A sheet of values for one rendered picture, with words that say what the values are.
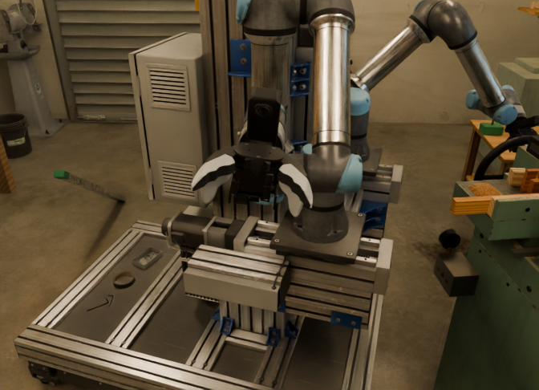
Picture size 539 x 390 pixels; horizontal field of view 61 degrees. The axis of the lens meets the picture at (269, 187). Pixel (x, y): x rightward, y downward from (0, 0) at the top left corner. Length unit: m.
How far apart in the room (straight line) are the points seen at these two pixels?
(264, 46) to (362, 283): 0.65
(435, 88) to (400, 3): 0.80
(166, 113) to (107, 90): 3.11
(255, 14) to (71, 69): 3.61
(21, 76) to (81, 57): 0.51
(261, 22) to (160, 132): 0.54
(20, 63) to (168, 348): 3.08
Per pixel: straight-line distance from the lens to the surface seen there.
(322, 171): 0.86
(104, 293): 2.09
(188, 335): 1.83
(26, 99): 4.42
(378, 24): 4.14
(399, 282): 2.44
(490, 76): 1.76
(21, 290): 2.61
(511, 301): 1.43
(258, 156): 0.65
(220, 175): 0.63
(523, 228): 1.33
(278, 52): 1.05
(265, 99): 0.64
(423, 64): 4.30
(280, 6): 1.01
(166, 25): 4.17
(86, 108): 4.61
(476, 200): 1.26
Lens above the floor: 1.52
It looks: 29 degrees down
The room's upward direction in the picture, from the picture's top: straight up
